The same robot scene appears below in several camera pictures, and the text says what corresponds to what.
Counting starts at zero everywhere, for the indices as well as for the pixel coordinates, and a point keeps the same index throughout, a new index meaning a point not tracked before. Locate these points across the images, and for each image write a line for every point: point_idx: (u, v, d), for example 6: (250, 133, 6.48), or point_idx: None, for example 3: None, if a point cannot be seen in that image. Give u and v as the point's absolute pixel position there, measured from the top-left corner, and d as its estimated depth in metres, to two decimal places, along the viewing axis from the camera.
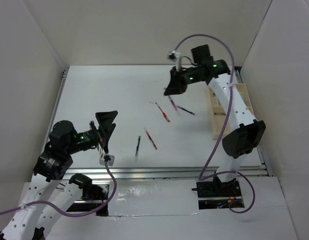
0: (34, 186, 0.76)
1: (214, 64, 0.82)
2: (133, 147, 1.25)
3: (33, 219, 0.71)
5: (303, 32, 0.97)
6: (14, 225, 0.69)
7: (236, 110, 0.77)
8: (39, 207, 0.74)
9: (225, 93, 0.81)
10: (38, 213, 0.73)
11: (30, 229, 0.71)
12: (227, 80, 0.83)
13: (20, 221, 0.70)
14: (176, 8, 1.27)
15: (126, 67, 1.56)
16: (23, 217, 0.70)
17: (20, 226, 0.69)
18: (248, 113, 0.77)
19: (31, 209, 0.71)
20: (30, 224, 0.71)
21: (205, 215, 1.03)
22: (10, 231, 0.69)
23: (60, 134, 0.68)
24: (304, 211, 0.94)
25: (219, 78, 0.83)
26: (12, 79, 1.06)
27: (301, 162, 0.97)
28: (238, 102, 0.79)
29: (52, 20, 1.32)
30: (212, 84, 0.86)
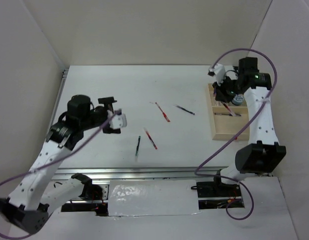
0: (46, 153, 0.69)
1: (256, 76, 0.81)
2: (133, 147, 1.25)
3: (41, 185, 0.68)
5: (303, 32, 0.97)
6: (22, 189, 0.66)
7: (259, 125, 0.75)
8: (49, 174, 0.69)
9: (255, 106, 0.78)
10: (46, 181, 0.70)
11: (37, 195, 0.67)
12: (263, 94, 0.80)
13: (29, 186, 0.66)
14: (176, 8, 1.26)
15: (126, 67, 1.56)
16: (32, 181, 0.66)
17: (28, 191, 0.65)
18: (272, 134, 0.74)
19: (41, 173, 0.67)
20: (38, 189, 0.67)
21: (205, 215, 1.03)
22: (16, 195, 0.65)
23: (77, 103, 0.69)
24: (304, 211, 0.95)
25: (256, 90, 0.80)
26: (12, 80, 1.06)
27: (301, 162, 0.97)
28: (266, 120, 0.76)
29: (52, 20, 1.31)
30: (246, 94, 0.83)
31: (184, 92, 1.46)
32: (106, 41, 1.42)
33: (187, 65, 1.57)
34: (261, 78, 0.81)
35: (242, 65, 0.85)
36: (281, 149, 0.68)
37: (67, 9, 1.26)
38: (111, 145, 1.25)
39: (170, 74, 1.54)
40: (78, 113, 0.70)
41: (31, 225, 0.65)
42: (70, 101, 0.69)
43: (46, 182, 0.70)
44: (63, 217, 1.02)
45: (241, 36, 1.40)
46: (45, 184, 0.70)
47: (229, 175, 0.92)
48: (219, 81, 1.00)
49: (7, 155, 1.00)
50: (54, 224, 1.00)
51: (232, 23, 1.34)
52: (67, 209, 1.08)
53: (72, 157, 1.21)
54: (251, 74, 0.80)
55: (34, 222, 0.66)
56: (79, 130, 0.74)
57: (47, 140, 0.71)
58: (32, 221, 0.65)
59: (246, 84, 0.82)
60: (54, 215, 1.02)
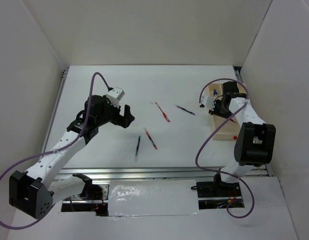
0: (66, 139, 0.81)
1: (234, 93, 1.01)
2: (133, 147, 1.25)
3: (58, 165, 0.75)
5: (304, 32, 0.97)
6: (41, 165, 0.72)
7: (246, 114, 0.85)
8: (65, 158, 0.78)
9: (239, 106, 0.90)
10: (61, 164, 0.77)
11: (51, 175, 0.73)
12: (243, 99, 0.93)
13: (47, 163, 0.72)
14: (176, 8, 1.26)
15: (126, 67, 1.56)
16: (51, 160, 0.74)
17: (46, 167, 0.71)
18: (259, 118, 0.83)
19: (61, 154, 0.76)
20: (54, 168, 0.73)
21: (205, 216, 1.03)
22: (34, 170, 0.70)
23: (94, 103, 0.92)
24: (304, 211, 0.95)
25: (236, 98, 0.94)
26: (12, 80, 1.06)
27: (301, 162, 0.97)
28: (250, 111, 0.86)
29: (52, 20, 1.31)
30: (231, 105, 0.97)
31: (184, 92, 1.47)
32: (106, 41, 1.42)
33: (187, 65, 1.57)
34: (239, 95, 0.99)
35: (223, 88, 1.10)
36: (270, 127, 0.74)
37: (67, 9, 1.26)
38: (111, 145, 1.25)
39: (170, 74, 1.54)
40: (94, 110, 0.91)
41: (39, 204, 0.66)
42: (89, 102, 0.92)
43: (60, 166, 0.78)
44: (63, 217, 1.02)
45: (240, 36, 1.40)
46: (59, 168, 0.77)
47: (229, 171, 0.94)
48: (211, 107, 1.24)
49: (8, 155, 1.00)
50: (53, 224, 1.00)
51: (232, 23, 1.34)
52: (67, 209, 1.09)
53: (72, 157, 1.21)
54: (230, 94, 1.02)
55: (41, 204, 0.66)
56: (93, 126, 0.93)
57: (68, 130, 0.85)
58: (41, 201, 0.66)
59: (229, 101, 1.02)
60: (54, 215, 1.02)
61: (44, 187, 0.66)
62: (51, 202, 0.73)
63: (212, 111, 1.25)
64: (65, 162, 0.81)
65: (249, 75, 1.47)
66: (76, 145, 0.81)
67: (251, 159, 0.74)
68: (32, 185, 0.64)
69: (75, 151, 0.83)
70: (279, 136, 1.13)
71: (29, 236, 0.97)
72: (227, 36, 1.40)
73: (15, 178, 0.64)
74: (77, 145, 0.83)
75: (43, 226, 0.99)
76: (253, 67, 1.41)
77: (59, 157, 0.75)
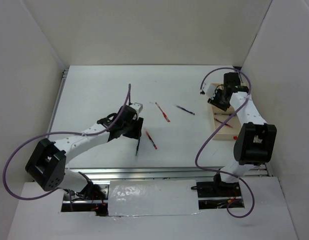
0: (94, 128, 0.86)
1: (236, 86, 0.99)
2: (133, 147, 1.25)
3: (81, 146, 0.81)
5: (304, 32, 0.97)
6: (68, 141, 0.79)
7: (247, 113, 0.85)
8: (88, 144, 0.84)
9: (240, 102, 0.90)
10: (84, 146, 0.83)
11: (72, 153, 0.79)
12: (244, 94, 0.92)
13: (73, 141, 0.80)
14: (176, 8, 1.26)
15: (126, 67, 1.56)
16: (77, 140, 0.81)
17: (71, 144, 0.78)
18: (260, 117, 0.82)
19: (86, 138, 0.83)
20: (77, 148, 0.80)
21: (205, 216, 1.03)
22: (61, 143, 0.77)
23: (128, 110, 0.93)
24: (304, 211, 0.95)
25: (238, 93, 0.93)
26: (12, 80, 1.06)
27: (301, 162, 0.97)
28: (251, 109, 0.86)
29: (52, 20, 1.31)
30: (232, 100, 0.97)
31: (184, 92, 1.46)
32: (106, 41, 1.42)
33: (186, 65, 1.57)
34: (242, 88, 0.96)
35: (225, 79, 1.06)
36: (272, 128, 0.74)
37: (67, 9, 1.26)
38: (111, 145, 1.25)
39: (170, 74, 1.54)
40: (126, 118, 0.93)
41: (53, 177, 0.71)
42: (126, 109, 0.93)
43: (82, 149, 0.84)
44: (63, 217, 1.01)
45: (240, 36, 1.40)
46: (80, 150, 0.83)
47: (229, 170, 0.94)
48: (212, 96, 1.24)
49: (8, 155, 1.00)
50: (53, 224, 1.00)
51: (232, 23, 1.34)
52: (67, 209, 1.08)
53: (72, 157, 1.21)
54: (233, 86, 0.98)
55: (53, 177, 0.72)
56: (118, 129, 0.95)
57: (97, 122, 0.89)
58: (56, 173, 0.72)
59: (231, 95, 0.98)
60: (53, 215, 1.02)
61: (64, 161, 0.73)
62: (60, 181, 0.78)
63: (211, 100, 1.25)
64: (87, 148, 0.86)
65: (249, 75, 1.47)
66: (101, 136, 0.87)
67: (251, 158, 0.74)
68: (55, 155, 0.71)
69: (97, 142, 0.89)
70: (279, 136, 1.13)
71: (29, 236, 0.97)
72: (227, 36, 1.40)
73: (43, 144, 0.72)
74: (101, 137, 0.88)
75: (43, 226, 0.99)
76: (253, 67, 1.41)
77: (84, 141, 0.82)
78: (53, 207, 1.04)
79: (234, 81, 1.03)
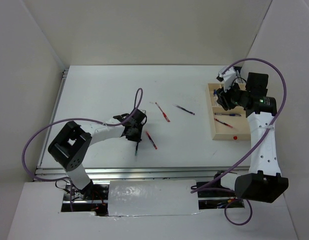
0: (112, 121, 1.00)
1: (261, 100, 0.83)
2: (133, 147, 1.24)
3: (101, 134, 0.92)
5: (303, 32, 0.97)
6: (91, 127, 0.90)
7: (261, 154, 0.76)
8: (106, 133, 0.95)
9: (258, 132, 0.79)
10: (103, 135, 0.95)
11: (93, 137, 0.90)
12: (267, 120, 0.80)
13: (96, 127, 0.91)
14: (176, 8, 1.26)
15: (126, 67, 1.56)
16: (99, 127, 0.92)
17: (95, 130, 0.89)
18: (274, 164, 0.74)
19: (107, 127, 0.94)
20: (98, 134, 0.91)
21: (205, 216, 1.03)
22: (86, 127, 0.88)
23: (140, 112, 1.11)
24: (304, 211, 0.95)
25: (260, 116, 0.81)
26: (12, 80, 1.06)
27: (301, 162, 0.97)
28: (268, 148, 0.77)
29: (52, 20, 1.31)
30: (250, 119, 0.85)
31: (184, 92, 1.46)
32: (106, 41, 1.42)
33: (186, 65, 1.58)
34: (266, 107, 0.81)
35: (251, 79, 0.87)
36: (283, 182, 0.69)
37: (67, 9, 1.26)
38: (111, 145, 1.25)
39: (170, 74, 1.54)
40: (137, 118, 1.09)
41: (76, 156, 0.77)
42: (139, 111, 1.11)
43: (101, 136, 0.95)
44: (63, 217, 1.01)
45: (240, 36, 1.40)
46: (98, 137, 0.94)
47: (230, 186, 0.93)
48: (226, 88, 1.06)
49: (8, 155, 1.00)
50: (53, 224, 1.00)
51: (232, 23, 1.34)
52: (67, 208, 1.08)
53: None
54: (256, 101, 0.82)
55: (76, 157, 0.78)
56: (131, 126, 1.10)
57: (114, 117, 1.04)
58: (78, 153, 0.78)
59: (252, 109, 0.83)
60: (53, 215, 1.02)
61: (88, 143, 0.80)
62: (78, 164, 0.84)
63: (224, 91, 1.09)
64: (104, 137, 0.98)
65: None
66: (117, 128, 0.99)
67: (251, 198, 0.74)
68: (83, 135, 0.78)
69: (112, 134, 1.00)
70: (279, 136, 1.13)
71: (29, 236, 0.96)
72: (227, 36, 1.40)
73: (70, 125, 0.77)
74: (117, 130, 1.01)
75: (43, 226, 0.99)
76: (253, 66, 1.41)
77: (104, 129, 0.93)
78: (53, 207, 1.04)
79: (260, 87, 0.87)
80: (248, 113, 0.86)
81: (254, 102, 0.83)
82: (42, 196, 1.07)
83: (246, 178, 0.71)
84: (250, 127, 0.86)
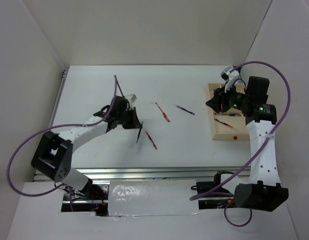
0: (93, 120, 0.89)
1: (260, 107, 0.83)
2: (133, 147, 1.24)
3: (84, 136, 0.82)
5: (303, 33, 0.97)
6: (70, 132, 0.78)
7: (261, 164, 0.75)
8: (89, 134, 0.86)
9: (258, 141, 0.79)
10: (87, 136, 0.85)
11: (76, 143, 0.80)
12: (267, 129, 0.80)
13: (76, 132, 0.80)
14: (176, 8, 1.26)
15: (126, 67, 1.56)
16: (80, 130, 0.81)
17: (75, 134, 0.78)
18: (274, 173, 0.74)
19: (88, 128, 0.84)
20: (80, 137, 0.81)
21: (205, 215, 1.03)
22: (64, 134, 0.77)
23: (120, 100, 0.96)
24: (305, 211, 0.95)
25: (260, 125, 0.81)
26: (12, 80, 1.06)
27: (301, 162, 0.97)
28: (268, 158, 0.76)
29: (52, 20, 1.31)
30: (249, 126, 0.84)
31: (184, 92, 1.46)
32: (106, 41, 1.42)
33: (186, 65, 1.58)
34: (266, 115, 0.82)
35: (252, 83, 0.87)
36: (283, 193, 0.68)
37: (67, 9, 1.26)
38: (111, 145, 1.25)
39: (170, 74, 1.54)
40: (120, 107, 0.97)
41: (62, 166, 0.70)
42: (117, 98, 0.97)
43: (85, 139, 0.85)
44: (63, 217, 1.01)
45: (240, 36, 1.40)
46: (82, 141, 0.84)
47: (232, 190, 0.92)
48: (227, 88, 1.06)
49: (8, 155, 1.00)
50: (52, 224, 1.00)
51: (232, 23, 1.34)
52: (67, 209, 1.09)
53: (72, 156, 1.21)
54: (256, 109, 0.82)
55: (62, 167, 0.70)
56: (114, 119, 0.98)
57: (94, 115, 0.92)
58: (63, 164, 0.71)
59: (252, 117, 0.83)
60: (53, 215, 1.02)
61: (71, 150, 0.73)
62: (67, 174, 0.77)
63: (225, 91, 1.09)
64: (90, 138, 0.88)
65: (249, 75, 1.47)
66: (100, 125, 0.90)
67: (250, 207, 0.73)
68: (63, 144, 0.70)
69: (96, 133, 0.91)
70: (279, 136, 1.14)
71: (29, 236, 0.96)
72: (227, 36, 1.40)
73: (48, 136, 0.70)
74: (100, 127, 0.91)
75: (43, 226, 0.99)
76: (253, 67, 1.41)
77: (86, 131, 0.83)
78: (53, 207, 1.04)
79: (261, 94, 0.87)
80: (248, 120, 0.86)
81: (254, 110, 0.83)
82: (42, 196, 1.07)
83: (246, 188, 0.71)
84: (250, 135, 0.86)
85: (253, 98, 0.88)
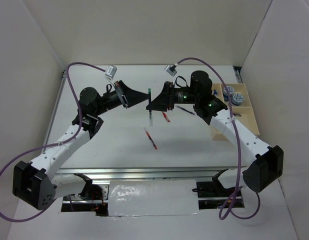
0: (71, 132, 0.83)
1: (210, 104, 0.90)
2: (133, 146, 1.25)
3: (62, 157, 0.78)
5: (303, 32, 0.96)
6: (45, 156, 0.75)
7: (246, 141, 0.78)
8: (69, 151, 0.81)
9: (228, 128, 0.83)
10: (67, 154, 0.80)
11: (54, 167, 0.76)
12: (227, 115, 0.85)
13: (52, 154, 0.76)
14: (176, 8, 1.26)
15: (127, 67, 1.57)
16: (56, 151, 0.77)
17: (51, 159, 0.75)
18: (260, 141, 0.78)
19: (64, 147, 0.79)
20: (58, 160, 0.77)
21: (205, 215, 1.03)
22: (39, 161, 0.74)
23: (88, 101, 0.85)
24: (304, 211, 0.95)
25: (220, 116, 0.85)
26: (12, 81, 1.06)
27: (299, 162, 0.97)
28: (246, 134, 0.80)
29: (52, 20, 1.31)
30: (213, 123, 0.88)
31: None
32: (106, 41, 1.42)
33: (187, 66, 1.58)
34: (218, 108, 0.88)
35: (199, 86, 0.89)
36: (278, 151, 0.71)
37: (67, 10, 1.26)
38: (111, 145, 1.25)
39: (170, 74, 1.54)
40: (91, 107, 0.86)
41: (42, 195, 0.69)
42: (81, 101, 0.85)
43: (64, 158, 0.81)
44: (63, 217, 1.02)
45: (240, 36, 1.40)
46: (63, 160, 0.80)
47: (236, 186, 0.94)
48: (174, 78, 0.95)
49: (7, 156, 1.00)
50: (52, 223, 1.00)
51: (232, 23, 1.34)
52: (68, 209, 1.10)
53: (71, 157, 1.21)
54: (209, 109, 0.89)
55: (44, 195, 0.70)
56: (99, 120, 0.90)
57: (73, 124, 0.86)
58: (43, 193, 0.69)
59: (209, 116, 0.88)
60: (54, 215, 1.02)
61: (47, 180, 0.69)
62: (54, 195, 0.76)
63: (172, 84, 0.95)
64: (71, 153, 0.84)
65: (249, 75, 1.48)
66: (80, 137, 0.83)
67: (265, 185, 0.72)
68: (36, 175, 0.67)
69: (79, 144, 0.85)
70: (280, 136, 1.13)
71: (29, 236, 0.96)
72: (227, 36, 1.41)
73: (20, 168, 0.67)
74: (81, 138, 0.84)
75: (43, 226, 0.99)
76: (253, 67, 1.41)
77: (63, 150, 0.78)
78: (53, 207, 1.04)
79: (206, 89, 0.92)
80: (207, 121, 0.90)
81: (208, 110, 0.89)
82: None
83: (254, 172, 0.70)
84: (218, 129, 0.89)
85: (202, 98, 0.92)
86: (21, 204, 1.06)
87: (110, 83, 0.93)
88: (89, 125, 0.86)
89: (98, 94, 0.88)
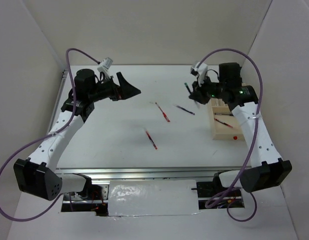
0: (63, 120, 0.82)
1: (241, 91, 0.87)
2: (133, 146, 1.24)
3: (59, 147, 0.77)
5: (303, 32, 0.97)
6: (42, 150, 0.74)
7: (260, 144, 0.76)
8: (64, 140, 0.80)
9: (249, 124, 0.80)
10: (63, 143, 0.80)
11: (53, 158, 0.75)
12: (254, 110, 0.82)
13: (48, 147, 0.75)
14: (176, 8, 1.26)
15: (127, 67, 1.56)
16: (52, 143, 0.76)
17: (49, 151, 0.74)
18: (273, 150, 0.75)
19: (59, 136, 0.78)
20: (56, 151, 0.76)
21: (205, 216, 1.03)
22: (37, 155, 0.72)
23: (84, 79, 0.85)
24: (304, 211, 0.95)
25: (246, 107, 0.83)
26: (12, 80, 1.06)
27: (300, 162, 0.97)
28: (263, 137, 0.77)
29: (52, 20, 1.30)
30: (236, 112, 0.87)
31: (184, 93, 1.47)
32: (106, 41, 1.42)
33: (187, 66, 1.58)
34: (248, 96, 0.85)
35: (226, 70, 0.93)
36: (287, 166, 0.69)
37: (67, 9, 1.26)
38: (112, 144, 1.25)
39: (170, 74, 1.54)
40: (85, 86, 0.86)
41: (50, 185, 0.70)
42: (77, 77, 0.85)
43: (61, 149, 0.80)
44: (63, 217, 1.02)
45: (240, 36, 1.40)
46: (60, 150, 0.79)
47: None
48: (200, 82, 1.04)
49: (7, 156, 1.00)
50: (51, 223, 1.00)
51: (232, 24, 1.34)
52: (67, 209, 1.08)
53: (71, 157, 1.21)
54: (237, 93, 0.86)
55: (51, 187, 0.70)
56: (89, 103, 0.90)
57: (63, 111, 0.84)
58: (50, 183, 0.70)
59: (236, 102, 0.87)
60: (53, 215, 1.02)
61: (50, 171, 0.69)
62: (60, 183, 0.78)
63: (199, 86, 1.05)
64: (67, 142, 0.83)
65: (249, 76, 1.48)
66: (73, 124, 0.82)
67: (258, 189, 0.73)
68: (38, 170, 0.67)
69: (74, 129, 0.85)
70: (280, 136, 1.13)
71: (29, 237, 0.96)
72: (227, 36, 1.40)
73: (20, 166, 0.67)
74: (74, 124, 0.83)
75: (43, 226, 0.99)
76: (253, 67, 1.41)
77: (58, 140, 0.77)
78: (53, 207, 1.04)
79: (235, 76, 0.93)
80: (232, 106, 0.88)
81: (236, 94, 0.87)
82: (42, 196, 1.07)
83: (251, 175, 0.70)
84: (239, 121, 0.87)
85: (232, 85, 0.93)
86: (21, 204, 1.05)
87: (107, 74, 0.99)
88: (80, 107, 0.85)
89: (94, 74, 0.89)
